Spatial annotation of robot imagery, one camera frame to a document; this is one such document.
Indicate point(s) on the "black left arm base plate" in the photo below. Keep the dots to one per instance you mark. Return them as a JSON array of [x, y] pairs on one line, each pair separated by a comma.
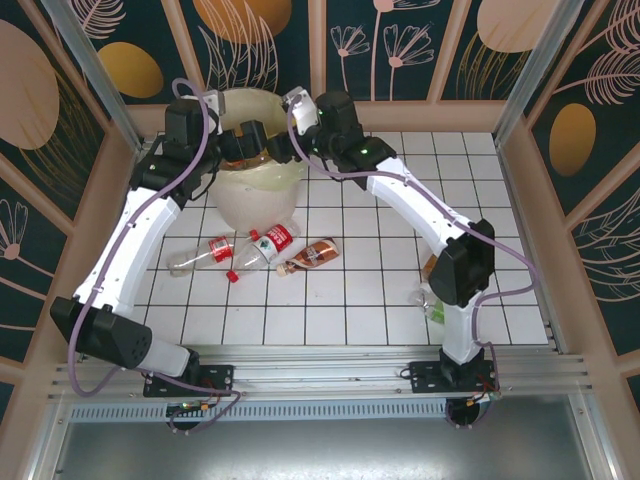
[[220, 380]]

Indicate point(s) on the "orange juice bottle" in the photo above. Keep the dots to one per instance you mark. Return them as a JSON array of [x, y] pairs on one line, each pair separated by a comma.
[[242, 162]]

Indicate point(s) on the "base wiring connector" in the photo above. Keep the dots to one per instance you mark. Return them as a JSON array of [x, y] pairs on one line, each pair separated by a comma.
[[187, 406], [480, 398]]

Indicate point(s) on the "clear bottle red white label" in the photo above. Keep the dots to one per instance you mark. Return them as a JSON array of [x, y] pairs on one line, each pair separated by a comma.
[[265, 250]]

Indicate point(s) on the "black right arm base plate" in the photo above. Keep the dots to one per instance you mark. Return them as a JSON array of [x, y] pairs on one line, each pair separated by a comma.
[[425, 377]]

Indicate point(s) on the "aluminium side rail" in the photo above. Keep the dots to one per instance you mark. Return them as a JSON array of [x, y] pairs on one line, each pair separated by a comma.
[[120, 225], [520, 200]]

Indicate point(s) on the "clear bottle green label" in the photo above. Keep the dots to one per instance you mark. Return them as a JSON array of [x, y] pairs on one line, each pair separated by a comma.
[[429, 302]]

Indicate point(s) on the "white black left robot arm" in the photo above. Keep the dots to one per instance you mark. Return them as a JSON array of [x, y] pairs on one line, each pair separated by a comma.
[[135, 240]]

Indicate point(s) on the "clear bottle small red label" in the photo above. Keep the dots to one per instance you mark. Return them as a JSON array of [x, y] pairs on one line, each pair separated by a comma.
[[221, 250]]

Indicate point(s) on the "aluminium frame post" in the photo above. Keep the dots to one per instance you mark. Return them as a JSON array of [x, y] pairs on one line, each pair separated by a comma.
[[100, 75], [536, 75]]

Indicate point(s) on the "cream plastic bin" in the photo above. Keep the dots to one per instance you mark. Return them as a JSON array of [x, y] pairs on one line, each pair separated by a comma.
[[250, 205]]

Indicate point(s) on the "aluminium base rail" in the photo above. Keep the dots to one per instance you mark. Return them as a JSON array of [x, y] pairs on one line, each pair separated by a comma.
[[325, 372]]

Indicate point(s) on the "copper brown bottle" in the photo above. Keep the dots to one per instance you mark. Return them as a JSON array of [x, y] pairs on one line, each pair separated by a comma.
[[315, 256]]

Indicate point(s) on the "amber tea bottle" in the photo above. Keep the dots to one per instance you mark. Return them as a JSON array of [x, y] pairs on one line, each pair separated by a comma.
[[431, 265]]

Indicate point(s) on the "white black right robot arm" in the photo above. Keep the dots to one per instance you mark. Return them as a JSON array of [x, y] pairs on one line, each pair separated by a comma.
[[415, 200]]

